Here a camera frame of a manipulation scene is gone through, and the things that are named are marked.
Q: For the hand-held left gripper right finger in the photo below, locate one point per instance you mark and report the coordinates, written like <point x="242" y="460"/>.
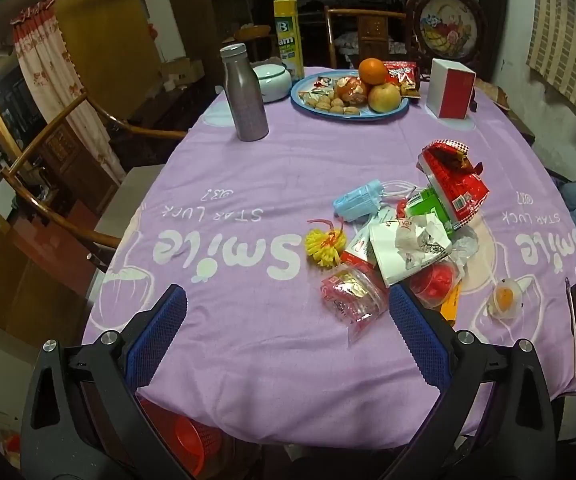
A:
<point x="418" y="335"/>

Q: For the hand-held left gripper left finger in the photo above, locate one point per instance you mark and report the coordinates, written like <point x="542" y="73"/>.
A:
<point x="160" y="327"/>

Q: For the clear plastic cup red wrappers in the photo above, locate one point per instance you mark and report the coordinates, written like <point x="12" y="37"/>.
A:
<point x="433" y="282"/>

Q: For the red plastic mesh basket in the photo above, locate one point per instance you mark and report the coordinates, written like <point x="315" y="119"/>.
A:
<point x="188" y="432"/>

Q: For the orange flat packet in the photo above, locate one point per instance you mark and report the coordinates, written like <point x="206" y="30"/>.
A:
<point x="450" y="305"/>

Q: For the pink clear candy bag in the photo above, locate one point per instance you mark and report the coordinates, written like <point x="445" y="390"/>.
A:
<point x="353" y="295"/>

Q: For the clear jelly cup orange fruit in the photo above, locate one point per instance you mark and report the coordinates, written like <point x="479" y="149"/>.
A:
<point x="505" y="297"/>

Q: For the crumpled white paper wrapper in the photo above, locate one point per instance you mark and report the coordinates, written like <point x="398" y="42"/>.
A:
<point x="408" y="247"/>

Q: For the yellow pom-pom ornament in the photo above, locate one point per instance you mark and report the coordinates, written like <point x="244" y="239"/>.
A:
<point x="324" y="247"/>

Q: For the green and white carton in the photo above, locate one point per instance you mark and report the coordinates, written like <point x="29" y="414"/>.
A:
<point x="425" y="205"/>

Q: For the grey seat cushion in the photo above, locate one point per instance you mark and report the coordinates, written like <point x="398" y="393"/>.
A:
<point x="128" y="200"/>

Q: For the blue face mask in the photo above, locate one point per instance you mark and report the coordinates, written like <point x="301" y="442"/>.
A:
<point x="358" y="200"/>

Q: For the red instant noodle wrapper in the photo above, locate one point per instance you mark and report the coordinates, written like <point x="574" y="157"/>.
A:
<point x="455" y="180"/>

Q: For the purple printed tablecloth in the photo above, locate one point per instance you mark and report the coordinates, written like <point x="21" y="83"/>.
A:
<point x="268" y="185"/>

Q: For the round-back wooden armchair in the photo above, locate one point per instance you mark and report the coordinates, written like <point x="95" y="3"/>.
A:
<point x="63" y="170"/>

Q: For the white and red box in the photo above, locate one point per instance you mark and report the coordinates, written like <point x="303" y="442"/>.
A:
<point x="450" y="89"/>

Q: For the yellow apple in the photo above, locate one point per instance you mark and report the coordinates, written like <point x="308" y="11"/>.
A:
<point x="384" y="97"/>

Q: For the pile of walnuts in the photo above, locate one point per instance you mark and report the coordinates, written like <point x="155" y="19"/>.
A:
<point x="335" y="104"/>

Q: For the blue fruit plate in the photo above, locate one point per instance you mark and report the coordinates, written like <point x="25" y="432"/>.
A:
<point x="318" y="107"/>

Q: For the cardboard box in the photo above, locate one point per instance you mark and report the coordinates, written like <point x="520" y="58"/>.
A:
<point x="180" y="72"/>

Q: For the floral curtain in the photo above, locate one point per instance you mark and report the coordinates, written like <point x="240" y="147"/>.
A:
<point x="63" y="90"/>

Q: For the red snack packet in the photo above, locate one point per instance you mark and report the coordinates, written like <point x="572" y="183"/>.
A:
<point x="402" y="72"/>

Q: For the orange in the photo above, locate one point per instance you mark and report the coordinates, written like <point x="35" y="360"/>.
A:
<point x="372" y="71"/>

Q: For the white ceramic lidded jar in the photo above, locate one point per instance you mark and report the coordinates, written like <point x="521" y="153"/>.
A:
<point x="269" y="80"/>

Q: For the decorative painted plate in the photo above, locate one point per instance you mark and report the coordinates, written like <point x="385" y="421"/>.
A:
<point x="450" y="25"/>

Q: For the carved wooden chair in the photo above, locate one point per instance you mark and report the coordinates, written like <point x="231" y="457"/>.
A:
<point x="368" y="30"/>

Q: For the tall yellow carton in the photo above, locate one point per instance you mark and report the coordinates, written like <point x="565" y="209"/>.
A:
<point x="288" y="35"/>

